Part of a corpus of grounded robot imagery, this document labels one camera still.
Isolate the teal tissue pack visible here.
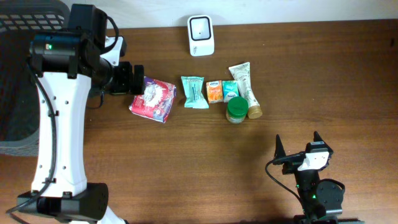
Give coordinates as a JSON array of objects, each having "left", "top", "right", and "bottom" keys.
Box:
[{"left": 222, "top": 80, "right": 239, "bottom": 103}]

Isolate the red purple snack package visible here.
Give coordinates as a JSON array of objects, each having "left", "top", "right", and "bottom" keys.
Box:
[{"left": 129, "top": 77, "right": 177, "bottom": 123}]

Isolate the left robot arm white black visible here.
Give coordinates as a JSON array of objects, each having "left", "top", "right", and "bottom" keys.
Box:
[{"left": 7, "top": 4, "right": 145, "bottom": 223}]

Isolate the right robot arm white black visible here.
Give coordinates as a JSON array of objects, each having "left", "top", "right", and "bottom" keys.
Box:
[{"left": 265, "top": 131, "right": 362, "bottom": 224}]

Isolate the teal pouch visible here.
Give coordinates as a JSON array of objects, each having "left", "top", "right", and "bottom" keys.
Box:
[{"left": 181, "top": 76, "right": 209, "bottom": 109}]

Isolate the orange tissue pack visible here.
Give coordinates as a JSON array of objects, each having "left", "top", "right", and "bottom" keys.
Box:
[{"left": 206, "top": 80, "right": 223, "bottom": 103}]

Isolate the grey plastic mesh basket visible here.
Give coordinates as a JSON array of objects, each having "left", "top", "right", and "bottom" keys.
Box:
[{"left": 1, "top": 0, "right": 70, "bottom": 157}]

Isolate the white cream tube gold cap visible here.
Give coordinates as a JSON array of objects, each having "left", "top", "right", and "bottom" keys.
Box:
[{"left": 229, "top": 62, "right": 262, "bottom": 119}]

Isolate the green lid glass jar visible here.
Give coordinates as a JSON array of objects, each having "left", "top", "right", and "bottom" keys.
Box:
[{"left": 226, "top": 96, "right": 248, "bottom": 124}]

